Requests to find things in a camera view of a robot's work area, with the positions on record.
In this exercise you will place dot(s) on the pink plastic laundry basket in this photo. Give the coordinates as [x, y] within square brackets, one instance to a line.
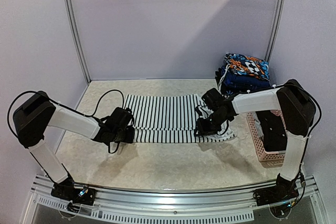
[263, 156]

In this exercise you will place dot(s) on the blue orange patterned shorts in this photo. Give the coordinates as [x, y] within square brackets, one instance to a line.
[248, 66]

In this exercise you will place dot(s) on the right aluminium corner post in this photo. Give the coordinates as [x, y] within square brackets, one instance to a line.
[274, 29]

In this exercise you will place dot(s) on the black white striped shirt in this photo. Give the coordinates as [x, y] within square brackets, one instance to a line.
[169, 120]

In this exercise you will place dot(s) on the left aluminium corner post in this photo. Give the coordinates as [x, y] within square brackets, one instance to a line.
[76, 40]

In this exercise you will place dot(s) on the dark blue folded garment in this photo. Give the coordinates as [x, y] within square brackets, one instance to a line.
[253, 83]

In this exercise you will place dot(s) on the aluminium front rail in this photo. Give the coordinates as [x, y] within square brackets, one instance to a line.
[228, 205]

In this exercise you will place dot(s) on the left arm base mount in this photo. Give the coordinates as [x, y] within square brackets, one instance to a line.
[66, 190]

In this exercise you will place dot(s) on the grey garment in basket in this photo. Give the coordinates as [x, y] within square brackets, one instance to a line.
[259, 128]

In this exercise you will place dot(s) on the black garment in basket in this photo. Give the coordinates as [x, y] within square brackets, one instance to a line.
[275, 138]

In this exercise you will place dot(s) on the aluminium corner post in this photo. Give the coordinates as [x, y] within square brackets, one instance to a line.
[274, 29]
[76, 40]

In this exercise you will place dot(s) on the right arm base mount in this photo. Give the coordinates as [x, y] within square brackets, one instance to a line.
[283, 190]

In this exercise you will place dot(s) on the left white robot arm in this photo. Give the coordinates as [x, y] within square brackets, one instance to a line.
[35, 115]

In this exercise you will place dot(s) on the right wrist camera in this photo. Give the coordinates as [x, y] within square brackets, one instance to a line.
[203, 111]

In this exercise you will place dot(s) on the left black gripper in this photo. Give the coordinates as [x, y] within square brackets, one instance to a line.
[130, 139]

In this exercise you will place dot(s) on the black printed folded garment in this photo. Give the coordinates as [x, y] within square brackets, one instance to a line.
[229, 83]

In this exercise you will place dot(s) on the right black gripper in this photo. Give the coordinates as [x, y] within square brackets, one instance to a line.
[203, 127]

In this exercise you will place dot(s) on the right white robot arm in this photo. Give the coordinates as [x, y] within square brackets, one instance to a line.
[296, 106]

